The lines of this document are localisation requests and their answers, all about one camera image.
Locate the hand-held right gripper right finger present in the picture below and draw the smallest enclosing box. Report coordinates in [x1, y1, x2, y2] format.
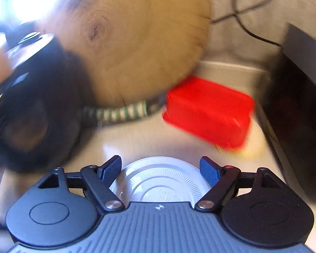
[195, 155, 283, 213]

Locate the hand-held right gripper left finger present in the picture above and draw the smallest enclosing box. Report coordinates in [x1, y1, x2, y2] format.
[38, 155, 123, 213]

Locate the white paper bowl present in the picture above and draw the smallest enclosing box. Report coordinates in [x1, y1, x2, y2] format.
[109, 157, 213, 209]

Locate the striped cloth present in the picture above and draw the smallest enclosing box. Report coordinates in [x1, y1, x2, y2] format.
[81, 95, 167, 127]

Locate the red plastic container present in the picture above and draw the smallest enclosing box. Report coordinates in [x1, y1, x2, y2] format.
[162, 75, 256, 152]

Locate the black and gold rice cooker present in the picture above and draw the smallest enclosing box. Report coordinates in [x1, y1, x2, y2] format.
[0, 21, 98, 175]

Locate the black kitchen appliance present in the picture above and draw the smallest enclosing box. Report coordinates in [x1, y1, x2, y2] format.
[263, 22, 316, 206]

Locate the round wooden cutting board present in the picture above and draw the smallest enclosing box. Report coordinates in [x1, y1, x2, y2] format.
[35, 0, 212, 106]

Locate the black power cable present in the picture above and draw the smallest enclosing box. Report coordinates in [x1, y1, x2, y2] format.
[211, 0, 285, 24]
[233, 0, 282, 46]

